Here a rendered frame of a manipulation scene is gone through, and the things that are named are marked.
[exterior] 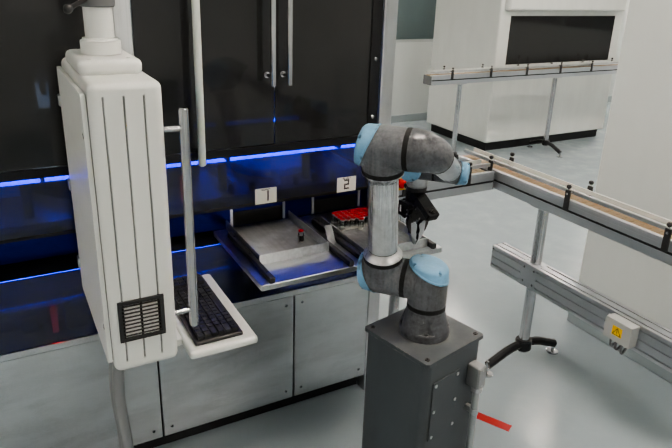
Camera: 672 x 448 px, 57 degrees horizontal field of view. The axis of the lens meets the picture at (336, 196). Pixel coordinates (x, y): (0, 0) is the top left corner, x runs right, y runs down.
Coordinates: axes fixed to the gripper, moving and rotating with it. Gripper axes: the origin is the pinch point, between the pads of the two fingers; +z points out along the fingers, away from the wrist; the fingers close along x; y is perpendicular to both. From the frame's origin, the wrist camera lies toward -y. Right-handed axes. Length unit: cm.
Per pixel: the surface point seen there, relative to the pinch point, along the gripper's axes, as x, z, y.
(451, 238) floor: -156, 92, 162
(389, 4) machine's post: -8, -78, 38
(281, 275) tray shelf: 51, 4, 3
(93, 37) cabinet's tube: 100, -71, 6
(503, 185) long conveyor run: -82, 4, 44
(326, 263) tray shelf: 33.3, 3.6, 4.3
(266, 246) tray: 46, 3, 25
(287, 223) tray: 31, 3, 41
